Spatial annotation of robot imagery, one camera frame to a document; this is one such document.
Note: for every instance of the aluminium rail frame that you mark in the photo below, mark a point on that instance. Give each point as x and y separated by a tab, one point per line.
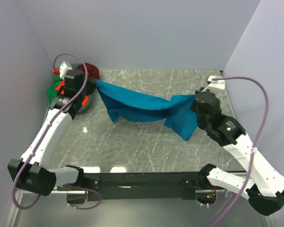
44	183

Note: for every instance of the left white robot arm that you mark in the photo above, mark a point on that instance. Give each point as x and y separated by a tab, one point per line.
30	172

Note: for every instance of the teal laundry basket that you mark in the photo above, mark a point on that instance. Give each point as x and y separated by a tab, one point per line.
85	106

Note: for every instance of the orange t shirt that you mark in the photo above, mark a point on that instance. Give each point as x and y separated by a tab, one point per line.
60	90

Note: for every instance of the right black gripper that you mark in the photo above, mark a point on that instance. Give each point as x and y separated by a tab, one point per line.
195	104

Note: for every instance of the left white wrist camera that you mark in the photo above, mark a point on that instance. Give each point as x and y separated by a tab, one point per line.
62	70

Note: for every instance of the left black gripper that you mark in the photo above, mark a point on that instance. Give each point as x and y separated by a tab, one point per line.
90	83

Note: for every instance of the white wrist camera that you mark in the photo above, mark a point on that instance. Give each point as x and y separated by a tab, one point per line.
62	70
215	84

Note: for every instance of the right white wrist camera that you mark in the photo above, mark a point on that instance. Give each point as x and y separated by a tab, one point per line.
215	84

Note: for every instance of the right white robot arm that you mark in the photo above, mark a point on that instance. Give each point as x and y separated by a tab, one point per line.
264	190

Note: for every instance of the blue t shirt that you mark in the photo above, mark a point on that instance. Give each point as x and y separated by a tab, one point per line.
138	107

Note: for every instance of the green t shirt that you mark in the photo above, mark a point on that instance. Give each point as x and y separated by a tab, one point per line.
51	93

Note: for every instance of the black base beam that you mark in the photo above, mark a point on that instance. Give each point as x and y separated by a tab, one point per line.
156	185

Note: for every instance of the dark red t shirt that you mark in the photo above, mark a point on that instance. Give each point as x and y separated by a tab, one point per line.
93	71

